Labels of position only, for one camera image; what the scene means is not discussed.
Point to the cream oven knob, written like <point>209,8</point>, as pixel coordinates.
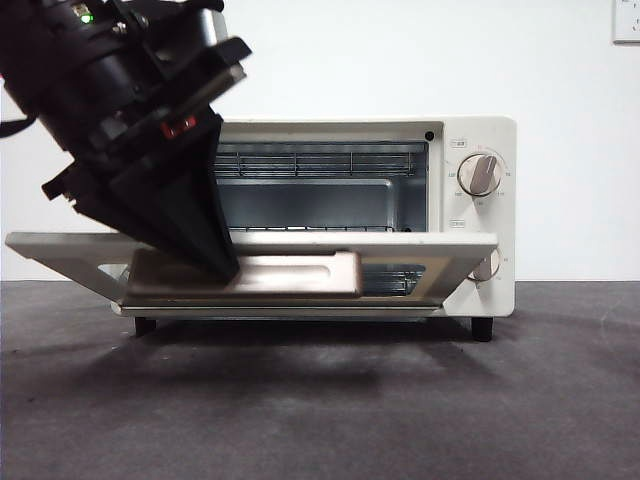
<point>492,267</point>
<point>480,174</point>

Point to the white wall socket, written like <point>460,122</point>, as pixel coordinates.
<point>627,22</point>

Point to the cream Toshiba toaster oven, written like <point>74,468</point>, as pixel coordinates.
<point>502,210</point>

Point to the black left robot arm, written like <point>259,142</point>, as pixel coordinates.
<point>65,75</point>

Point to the metal heating element guard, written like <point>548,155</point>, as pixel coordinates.
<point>325,162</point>

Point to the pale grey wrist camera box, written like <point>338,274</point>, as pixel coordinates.
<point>210,27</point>

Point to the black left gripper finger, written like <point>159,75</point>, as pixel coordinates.
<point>220,210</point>
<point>175,205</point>

